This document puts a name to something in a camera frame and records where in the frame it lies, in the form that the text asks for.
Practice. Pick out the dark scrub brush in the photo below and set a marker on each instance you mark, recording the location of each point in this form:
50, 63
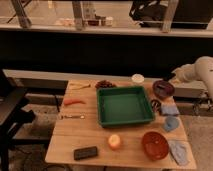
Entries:
161, 87

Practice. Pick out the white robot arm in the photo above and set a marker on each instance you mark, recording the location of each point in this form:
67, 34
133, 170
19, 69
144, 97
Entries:
201, 69

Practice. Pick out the purple bowl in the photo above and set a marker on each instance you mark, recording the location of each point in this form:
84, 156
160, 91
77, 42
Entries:
160, 93

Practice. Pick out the red-orange bowl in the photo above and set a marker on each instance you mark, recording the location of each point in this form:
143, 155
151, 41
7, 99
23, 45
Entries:
155, 145

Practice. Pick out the dark red grapes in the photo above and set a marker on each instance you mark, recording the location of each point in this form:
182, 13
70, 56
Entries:
104, 84

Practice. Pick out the green plastic tray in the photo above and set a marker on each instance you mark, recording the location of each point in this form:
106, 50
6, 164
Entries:
124, 106

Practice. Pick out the metal spoon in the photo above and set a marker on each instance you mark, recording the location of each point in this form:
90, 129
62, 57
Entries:
72, 117

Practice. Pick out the yellow-red apple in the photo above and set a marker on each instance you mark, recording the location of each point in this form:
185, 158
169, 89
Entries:
114, 141

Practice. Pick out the blue folded cloth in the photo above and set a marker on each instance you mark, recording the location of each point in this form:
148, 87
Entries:
169, 110

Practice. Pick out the black rectangular block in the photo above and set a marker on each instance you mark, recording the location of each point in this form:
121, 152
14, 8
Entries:
84, 153

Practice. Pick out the grey-blue rag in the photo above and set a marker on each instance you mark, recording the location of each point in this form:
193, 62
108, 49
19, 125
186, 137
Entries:
179, 152

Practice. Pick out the black side table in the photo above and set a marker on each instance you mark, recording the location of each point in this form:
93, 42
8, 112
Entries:
12, 117

